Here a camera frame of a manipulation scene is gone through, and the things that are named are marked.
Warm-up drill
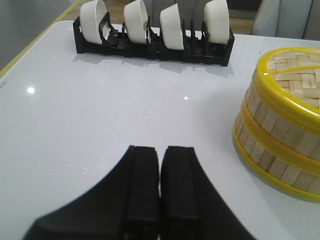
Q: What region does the black bowl rack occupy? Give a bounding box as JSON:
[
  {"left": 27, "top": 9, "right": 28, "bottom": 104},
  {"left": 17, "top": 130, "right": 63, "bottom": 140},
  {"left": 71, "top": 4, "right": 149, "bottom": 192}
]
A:
[{"left": 73, "top": 13, "right": 235, "bottom": 67}]

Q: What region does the bamboo steamer drawer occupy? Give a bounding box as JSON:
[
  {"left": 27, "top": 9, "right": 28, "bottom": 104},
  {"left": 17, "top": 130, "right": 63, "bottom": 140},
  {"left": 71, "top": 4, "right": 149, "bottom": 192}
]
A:
[
  {"left": 237, "top": 86, "right": 320, "bottom": 169},
  {"left": 233, "top": 115, "right": 320, "bottom": 203}
]

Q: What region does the right grey chair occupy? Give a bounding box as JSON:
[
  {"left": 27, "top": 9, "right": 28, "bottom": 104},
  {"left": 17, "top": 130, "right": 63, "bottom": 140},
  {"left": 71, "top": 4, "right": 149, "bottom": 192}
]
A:
[{"left": 251, "top": 0, "right": 320, "bottom": 41}]

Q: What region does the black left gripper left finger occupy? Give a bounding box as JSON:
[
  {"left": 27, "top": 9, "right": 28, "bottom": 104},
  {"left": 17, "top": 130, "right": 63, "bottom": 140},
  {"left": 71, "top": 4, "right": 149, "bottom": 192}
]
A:
[{"left": 24, "top": 145, "right": 159, "bottom": 240}]

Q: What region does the woven bamboo steamer lid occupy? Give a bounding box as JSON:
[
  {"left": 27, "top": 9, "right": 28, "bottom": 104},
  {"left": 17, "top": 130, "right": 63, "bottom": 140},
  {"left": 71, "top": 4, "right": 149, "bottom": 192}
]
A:
[{"left": 252, "top": 47, "right": 320, "bottom": 128}]

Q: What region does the grey chair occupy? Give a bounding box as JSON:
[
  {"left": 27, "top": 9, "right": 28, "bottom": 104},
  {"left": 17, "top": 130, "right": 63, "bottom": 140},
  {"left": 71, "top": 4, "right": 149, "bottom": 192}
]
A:
[
  {"left": 251, "top": 0, "right": 320, "bottom": 41},
  {"left": 143, "top": 0, "right": 197, "bottom": 15}
]

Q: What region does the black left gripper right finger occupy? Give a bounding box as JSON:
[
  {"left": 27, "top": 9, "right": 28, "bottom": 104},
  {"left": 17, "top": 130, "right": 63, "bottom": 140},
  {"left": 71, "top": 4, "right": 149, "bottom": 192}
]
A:
[{"left": 160, "top": 146, "right": 254, "bottom": 240}]

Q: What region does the left grey chair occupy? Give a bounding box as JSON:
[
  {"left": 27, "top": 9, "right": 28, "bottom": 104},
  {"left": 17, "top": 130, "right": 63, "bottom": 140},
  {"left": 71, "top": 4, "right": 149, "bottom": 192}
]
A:
[{"left": 143, "top": 0, "right": 197, "bottom": 15}]

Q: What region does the white bowl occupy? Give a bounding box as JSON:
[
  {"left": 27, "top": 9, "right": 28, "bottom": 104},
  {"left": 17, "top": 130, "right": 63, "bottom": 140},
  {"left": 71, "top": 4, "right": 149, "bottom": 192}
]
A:
[
  {"left": 79, "top": 0, "right": 107, "bottom": 45},
  {"left": 160, "top": 3, "right": 184, "bottom": 51},
  {"left": 123, "top": 0, "right": 148, "bottom": 45},
  {"left": 204, "top": 0, "right": 230, "bottom": 45}
]

